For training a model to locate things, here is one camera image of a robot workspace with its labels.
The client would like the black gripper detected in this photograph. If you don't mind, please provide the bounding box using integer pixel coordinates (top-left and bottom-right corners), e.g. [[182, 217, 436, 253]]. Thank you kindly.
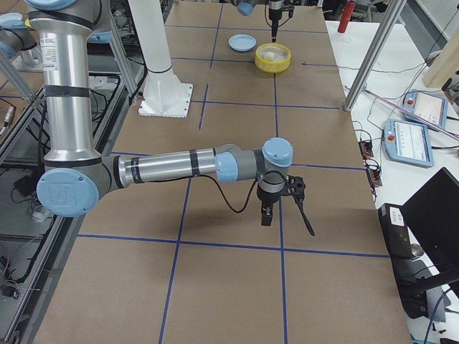
[[268, 8, 283, 42], [257, 181, 315, 236]]

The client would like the far orange connector board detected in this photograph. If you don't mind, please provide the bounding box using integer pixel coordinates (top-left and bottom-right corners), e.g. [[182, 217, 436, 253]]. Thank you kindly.
[[359, 140, 374, 159]]

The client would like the orange connector board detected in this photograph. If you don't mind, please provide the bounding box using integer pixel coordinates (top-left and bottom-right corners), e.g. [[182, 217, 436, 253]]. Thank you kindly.
[[366, 165, 382, 188], [359, 140, 374, 159]]

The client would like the yellow bamboo steamer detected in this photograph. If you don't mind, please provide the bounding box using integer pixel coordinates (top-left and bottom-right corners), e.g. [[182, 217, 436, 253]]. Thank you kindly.
[[255, 43, 291, 74]]

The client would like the white pedestal column base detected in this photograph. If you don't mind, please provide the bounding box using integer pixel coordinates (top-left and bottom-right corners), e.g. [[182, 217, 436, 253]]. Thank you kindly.
[[128, 0, 193, 118]]

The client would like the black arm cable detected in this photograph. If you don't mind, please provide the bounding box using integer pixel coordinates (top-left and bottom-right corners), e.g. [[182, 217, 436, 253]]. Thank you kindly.
[[196, 171, 289, 214], [264, 0, 292, 30]]

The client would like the blue teach pendant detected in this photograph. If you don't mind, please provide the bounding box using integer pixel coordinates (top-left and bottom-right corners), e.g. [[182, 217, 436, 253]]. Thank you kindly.
[[382, 119, 435, 168], [402, 90, 448, 129]]

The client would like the near orange connector board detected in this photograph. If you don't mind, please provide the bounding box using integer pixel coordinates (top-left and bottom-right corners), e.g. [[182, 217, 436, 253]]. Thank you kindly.
[[366, 165, 382, 188]]

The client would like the near blue teach pendant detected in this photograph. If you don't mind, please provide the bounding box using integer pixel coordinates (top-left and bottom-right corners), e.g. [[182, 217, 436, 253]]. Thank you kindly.
[[382, 119, 435, 168]]

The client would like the light blue plate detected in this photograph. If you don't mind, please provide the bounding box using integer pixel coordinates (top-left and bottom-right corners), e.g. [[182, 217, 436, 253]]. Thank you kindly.
[[228, 34, 257, 52]]

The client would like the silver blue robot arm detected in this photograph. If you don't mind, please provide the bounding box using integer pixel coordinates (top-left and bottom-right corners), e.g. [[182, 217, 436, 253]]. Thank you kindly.
[[28, 1, 305, 226], [1, 1, 259, 59]]

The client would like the wooden plank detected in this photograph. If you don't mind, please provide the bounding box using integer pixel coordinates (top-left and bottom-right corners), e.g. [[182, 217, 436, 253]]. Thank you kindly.
[[422, 30, 459, 88]]

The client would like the far blue teach pendant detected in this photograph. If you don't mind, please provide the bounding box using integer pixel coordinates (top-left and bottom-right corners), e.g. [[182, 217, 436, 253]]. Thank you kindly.
[[402, 90, 448, 129]]

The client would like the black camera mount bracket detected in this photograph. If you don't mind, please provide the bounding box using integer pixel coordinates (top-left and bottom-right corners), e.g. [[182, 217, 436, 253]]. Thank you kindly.
[[280, 175, 306, 204]]

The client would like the black desktop computer box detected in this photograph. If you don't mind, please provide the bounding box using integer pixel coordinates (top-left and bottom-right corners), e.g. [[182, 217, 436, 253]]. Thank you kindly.
[[378, 204, 447, 323]]

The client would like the black computer monitor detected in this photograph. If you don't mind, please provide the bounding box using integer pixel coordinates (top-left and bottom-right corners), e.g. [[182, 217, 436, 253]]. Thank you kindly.
[[400, 167, 458, 295]]

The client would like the aluminium frame post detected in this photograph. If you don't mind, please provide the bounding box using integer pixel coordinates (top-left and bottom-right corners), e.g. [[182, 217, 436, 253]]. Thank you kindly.
[[344, 0, 407, 112]]

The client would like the red bottle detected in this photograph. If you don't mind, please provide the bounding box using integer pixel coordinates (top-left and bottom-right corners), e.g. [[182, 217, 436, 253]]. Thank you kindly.
[[337, 0, 356, 34]]

